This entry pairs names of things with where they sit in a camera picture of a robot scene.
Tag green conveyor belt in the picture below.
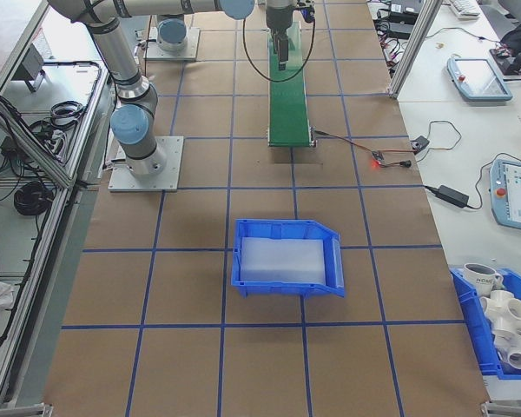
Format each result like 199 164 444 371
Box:
266 19 319 149

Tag black power strip red plugs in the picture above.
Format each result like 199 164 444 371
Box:
380 34 406 76

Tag large black power brick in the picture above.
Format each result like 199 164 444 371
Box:
385 21 415 38

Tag black mini computer red logo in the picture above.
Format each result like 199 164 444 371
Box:
387 0 424 15

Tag small motor controller board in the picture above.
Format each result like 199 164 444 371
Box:
370 149 394 169

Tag white keyboard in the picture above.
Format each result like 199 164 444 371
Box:
451 0 481 21

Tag blue grey teach pendant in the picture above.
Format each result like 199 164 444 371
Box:
445 55 514 103
487 156 521 230

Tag black power adapter slim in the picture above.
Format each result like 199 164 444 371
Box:
435 184 471 209

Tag blue plastic bin with foam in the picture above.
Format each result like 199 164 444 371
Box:
229 217 347 301

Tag grey metal box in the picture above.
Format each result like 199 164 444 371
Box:
11 43 49 94

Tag white printed mug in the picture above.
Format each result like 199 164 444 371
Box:
461 261 505 293

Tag blue bin with pipe fittings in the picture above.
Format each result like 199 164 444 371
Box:
449 267 521 380

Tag white PVC pipe fitting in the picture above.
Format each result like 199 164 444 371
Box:
491 328 521 374
478 289 521 338

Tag aluminium profile bar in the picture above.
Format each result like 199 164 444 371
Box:
0 402 54 417
480 400 521 417

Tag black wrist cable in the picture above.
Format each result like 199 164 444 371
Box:
241 17 317 83

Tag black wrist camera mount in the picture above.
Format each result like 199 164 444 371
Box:
297 0 318 23

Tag red conveyor power wire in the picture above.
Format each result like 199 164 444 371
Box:
314 129 377 156

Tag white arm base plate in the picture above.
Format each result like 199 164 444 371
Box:
142 26 201 63
108 136 186 193

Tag tall aluminium profile post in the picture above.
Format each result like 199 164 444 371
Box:
387 0 438 101

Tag coiled black cable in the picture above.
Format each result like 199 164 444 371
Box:
14 181 55 217
49 101 89 120

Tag V-shaped metal bar frame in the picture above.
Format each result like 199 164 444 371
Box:
0 0 115 407

